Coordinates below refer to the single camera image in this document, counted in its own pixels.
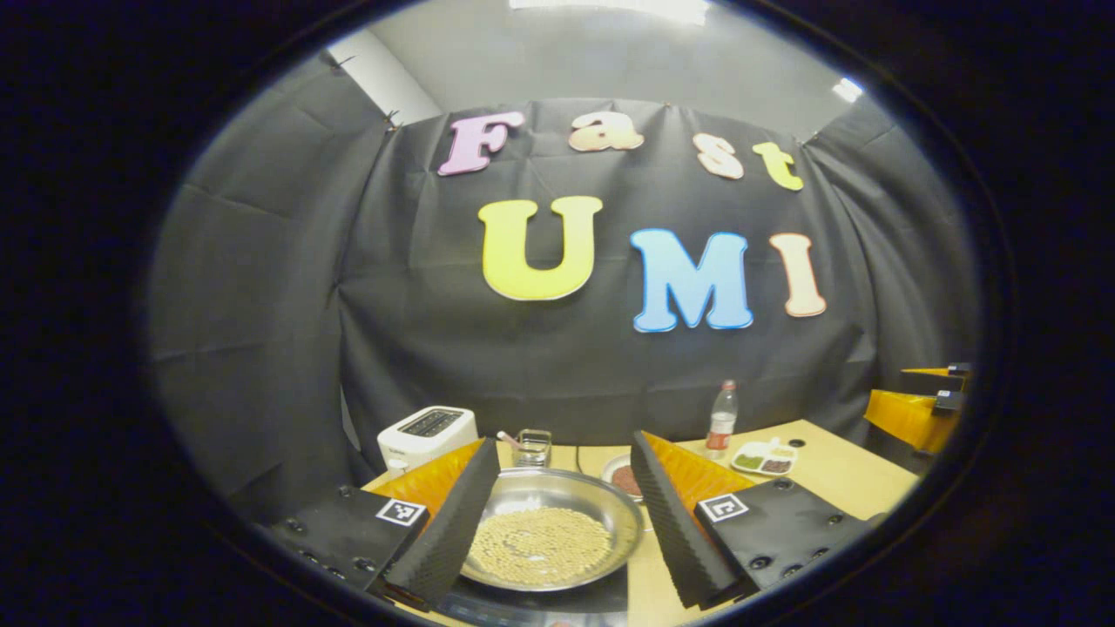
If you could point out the stainless steel pot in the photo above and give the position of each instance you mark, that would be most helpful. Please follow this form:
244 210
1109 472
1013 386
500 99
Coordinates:
540 489

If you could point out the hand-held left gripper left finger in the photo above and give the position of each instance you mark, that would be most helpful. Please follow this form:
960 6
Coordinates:
453 531

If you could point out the round white plate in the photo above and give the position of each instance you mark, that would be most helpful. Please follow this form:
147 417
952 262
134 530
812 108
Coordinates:
607 475

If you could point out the black induction cooktop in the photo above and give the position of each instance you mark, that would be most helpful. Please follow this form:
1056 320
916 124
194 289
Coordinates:
540 603

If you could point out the black backdrop cloth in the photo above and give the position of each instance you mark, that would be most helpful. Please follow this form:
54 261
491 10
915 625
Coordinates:
261 305

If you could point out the white divided plate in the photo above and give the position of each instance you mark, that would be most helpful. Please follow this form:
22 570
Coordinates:
756 449

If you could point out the white toaster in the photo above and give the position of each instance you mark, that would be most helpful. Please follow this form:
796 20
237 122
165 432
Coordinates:
418 444

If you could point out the pink stick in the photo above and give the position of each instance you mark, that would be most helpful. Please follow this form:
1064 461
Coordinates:
508 439

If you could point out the ceiling light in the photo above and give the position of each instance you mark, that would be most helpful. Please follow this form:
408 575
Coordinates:
847 89
610 7

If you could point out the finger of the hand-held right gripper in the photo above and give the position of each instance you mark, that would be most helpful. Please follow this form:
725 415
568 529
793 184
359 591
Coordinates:
932 380
906 418

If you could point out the soybeans pile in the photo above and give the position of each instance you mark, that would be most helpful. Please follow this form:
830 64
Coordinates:
540 544

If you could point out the dark red beans pile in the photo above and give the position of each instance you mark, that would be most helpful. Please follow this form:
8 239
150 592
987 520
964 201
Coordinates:
775 466

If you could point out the red beans pile on plate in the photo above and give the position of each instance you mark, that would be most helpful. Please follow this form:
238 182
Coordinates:
625 481

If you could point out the green mung beans pile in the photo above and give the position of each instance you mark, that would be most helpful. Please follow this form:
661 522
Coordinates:
749 461

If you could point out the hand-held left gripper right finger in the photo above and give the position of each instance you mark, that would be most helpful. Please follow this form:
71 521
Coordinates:
675 531

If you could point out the clear glass cup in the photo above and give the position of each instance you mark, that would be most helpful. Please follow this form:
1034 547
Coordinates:
533 451

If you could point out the clear plastic water bottle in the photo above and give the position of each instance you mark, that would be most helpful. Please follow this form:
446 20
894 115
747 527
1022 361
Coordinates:
721 427

